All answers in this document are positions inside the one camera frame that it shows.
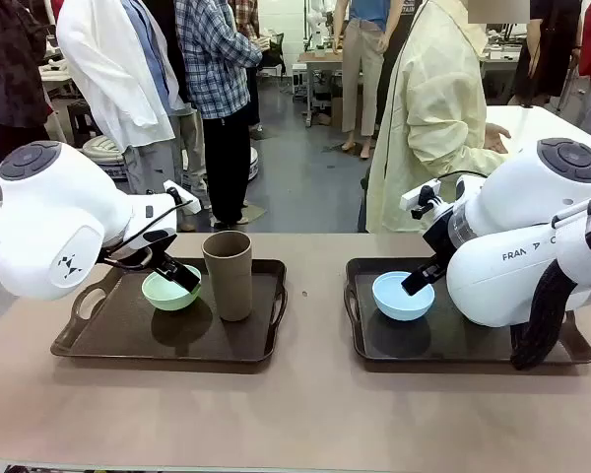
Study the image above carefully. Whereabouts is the person torso yellow shirt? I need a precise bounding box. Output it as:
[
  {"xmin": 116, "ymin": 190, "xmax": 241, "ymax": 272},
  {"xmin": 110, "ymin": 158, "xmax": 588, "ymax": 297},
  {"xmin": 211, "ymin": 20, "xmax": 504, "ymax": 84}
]
[{"xmin": 365, "ymin": 0, "xmax": 511, "ymax": 235}]

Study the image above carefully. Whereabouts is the light blue bowl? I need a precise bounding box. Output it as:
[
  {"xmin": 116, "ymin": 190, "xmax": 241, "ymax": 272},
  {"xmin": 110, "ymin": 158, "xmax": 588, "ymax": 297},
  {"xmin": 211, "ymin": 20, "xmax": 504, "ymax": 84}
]
[{"xmin": 371, "ymin": 271, "xmax": 435, "ymax": 322}]

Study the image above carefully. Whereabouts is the brown tall cup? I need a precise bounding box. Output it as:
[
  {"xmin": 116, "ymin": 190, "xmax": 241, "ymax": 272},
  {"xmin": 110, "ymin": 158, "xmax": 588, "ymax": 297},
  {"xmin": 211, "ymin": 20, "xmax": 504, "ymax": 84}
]
[{"xmin": 201, "ymin": 231, "xmax": 254, "ymax": 322}]

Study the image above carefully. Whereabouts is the person right forearm yellow sleeve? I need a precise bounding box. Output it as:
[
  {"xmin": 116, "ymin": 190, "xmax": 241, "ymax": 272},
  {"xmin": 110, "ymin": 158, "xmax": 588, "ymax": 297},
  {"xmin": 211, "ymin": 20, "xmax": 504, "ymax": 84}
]
[{"xmin": 407, "ymin": 125, "xmax": 504, "ymax": 174}]

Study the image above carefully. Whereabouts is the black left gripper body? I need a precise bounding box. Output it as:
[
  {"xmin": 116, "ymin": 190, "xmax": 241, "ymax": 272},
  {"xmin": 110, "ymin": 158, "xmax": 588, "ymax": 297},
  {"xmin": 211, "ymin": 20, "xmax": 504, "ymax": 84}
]
[{"xmin": 103, "ymin": 228, "xmax": 179, "ymax": 271}]

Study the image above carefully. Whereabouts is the person in dark patterned top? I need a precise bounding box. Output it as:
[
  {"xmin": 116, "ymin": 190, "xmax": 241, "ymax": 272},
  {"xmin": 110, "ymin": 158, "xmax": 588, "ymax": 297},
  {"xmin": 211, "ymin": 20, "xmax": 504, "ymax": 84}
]
[{"xmin": 0, "ymin": 0, "xmax": 56, "ymax": 167}]

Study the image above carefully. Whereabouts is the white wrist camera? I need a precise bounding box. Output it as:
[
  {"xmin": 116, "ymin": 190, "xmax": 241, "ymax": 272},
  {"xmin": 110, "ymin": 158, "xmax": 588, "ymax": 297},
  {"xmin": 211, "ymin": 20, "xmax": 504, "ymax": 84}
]
[
  {"xmin": 401, "ymin": 179, "xmax": 444, "ymax": 221},
  {"xmin": 163, "ymin": 180, "xmax": 202, "ymax": 215}
]

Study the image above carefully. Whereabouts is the white coiled hose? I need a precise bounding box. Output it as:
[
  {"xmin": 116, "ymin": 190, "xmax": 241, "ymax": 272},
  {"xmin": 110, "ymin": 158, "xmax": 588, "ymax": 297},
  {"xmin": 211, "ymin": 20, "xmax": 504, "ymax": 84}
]
[{"xmin": 80, "ymin": 135, "xmax": 125, "ymax": 165}]

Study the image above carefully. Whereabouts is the figure in white shirt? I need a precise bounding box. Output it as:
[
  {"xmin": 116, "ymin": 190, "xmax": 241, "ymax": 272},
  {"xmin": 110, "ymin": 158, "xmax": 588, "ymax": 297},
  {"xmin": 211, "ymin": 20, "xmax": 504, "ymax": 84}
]
[{"xmin": 56, "ymin": 0, "xmax": 194, "ymax": 198}]

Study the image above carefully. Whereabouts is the person in plaid shirt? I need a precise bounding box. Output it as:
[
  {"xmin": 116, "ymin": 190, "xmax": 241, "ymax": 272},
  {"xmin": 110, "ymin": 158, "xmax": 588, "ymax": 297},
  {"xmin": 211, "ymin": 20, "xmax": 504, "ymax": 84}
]
[{"xmin": 174, "ymin": 0, "xmax": 264, "ymax": 229}]

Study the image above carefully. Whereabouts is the person in black dress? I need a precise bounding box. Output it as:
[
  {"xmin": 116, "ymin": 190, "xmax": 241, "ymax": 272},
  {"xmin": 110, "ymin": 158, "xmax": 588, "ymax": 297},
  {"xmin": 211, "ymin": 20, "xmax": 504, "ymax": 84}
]
[{"xmin": 514, "ymin": 0, "xmax": 581, "ymax": 108}]

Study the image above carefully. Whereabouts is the dark brown serving tray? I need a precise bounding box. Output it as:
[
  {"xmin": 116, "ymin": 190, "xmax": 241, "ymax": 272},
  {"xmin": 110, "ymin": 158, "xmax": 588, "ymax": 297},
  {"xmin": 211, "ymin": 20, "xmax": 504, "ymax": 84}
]
[
  {"xmin": 50, "ymin": 258, "xmax": 289, "ymax": 365},
  {"xmin": 344, "ymin": 257, "xmax": 591, "ymax": 373}
]

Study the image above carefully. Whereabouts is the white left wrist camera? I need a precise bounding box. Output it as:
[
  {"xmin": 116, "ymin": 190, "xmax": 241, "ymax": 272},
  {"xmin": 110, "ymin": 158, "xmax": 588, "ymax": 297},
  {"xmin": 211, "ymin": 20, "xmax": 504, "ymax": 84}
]
[{"xmin": 163, "ymin": 180, "xmax": 202, "ymax": 215}]

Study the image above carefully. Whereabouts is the white side table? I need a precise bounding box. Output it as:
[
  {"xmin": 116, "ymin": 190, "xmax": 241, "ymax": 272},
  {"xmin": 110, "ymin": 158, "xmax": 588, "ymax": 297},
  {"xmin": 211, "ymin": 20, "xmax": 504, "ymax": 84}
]
[{"xmin": 482, "ymin": 104, "xmax": 591, "ymax": 167}]

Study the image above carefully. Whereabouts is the black braided cable sleeve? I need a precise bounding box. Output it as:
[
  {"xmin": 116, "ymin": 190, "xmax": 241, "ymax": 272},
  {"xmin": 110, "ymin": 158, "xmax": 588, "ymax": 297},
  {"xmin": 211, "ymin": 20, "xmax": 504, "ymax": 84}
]
[{"xmin": 509, "ymin": 199, "xmax": 591, "ymax": 372}]

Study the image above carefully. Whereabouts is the grey plastic stool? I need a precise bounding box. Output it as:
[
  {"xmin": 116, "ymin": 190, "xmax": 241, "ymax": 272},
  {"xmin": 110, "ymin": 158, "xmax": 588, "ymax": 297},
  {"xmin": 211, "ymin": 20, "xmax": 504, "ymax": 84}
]
[{"xmin": 67, "ymin": 98, "xmax": 100, "ymax": 149}]

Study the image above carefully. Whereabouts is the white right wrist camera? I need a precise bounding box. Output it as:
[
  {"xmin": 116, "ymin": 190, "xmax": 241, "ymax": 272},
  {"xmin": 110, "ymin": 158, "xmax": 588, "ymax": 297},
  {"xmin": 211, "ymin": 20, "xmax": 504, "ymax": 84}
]
[{"xmin": 401, "ymin": 179, "xmax": 444, "ymax": 221}]

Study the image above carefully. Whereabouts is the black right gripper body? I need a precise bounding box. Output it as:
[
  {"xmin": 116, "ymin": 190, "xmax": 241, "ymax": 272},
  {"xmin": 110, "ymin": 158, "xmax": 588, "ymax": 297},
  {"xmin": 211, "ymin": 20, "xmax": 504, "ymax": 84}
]
[{"xmin": 422, "ymin": 206, "xmax": 468, "ymax": 271}]

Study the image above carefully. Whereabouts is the person right hand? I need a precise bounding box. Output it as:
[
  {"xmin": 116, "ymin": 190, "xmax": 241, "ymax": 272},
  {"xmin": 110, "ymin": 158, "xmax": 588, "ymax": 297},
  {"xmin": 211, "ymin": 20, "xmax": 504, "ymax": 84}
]
[{"xmin": 482, "ymin": 122, "xmax": 513, "ymax": 156}]

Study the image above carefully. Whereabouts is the pale green bowl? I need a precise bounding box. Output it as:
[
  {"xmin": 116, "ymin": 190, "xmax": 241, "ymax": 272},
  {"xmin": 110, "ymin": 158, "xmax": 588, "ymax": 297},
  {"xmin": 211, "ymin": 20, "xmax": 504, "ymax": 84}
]
[{"xmin": 142, "ymin": 264, "xmax": 203, "ymax": 311}]

